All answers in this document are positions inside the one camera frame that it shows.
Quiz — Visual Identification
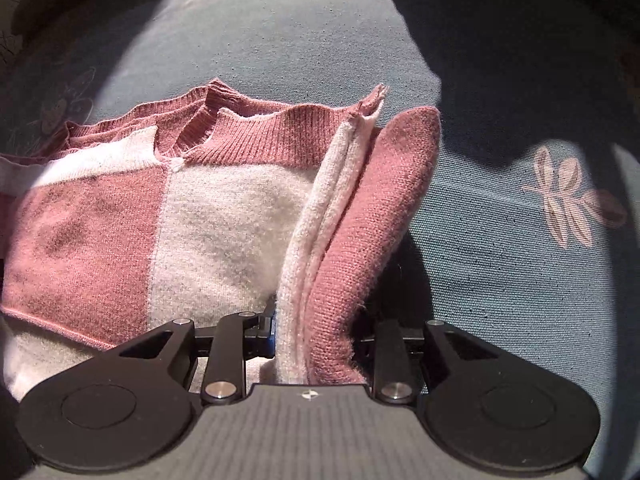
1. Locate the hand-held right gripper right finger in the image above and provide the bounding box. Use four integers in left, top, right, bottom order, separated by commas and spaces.
350, 318, 501, 404

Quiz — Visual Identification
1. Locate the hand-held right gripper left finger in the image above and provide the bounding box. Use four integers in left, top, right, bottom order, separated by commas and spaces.
107, 305, 278, 405

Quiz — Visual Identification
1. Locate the pink and cream knit sweater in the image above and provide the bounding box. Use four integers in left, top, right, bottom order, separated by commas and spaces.
0, 78, 443, 401

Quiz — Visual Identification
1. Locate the blue floral bed sheet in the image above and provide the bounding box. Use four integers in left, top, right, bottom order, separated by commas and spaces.
0, 0, 640, 476

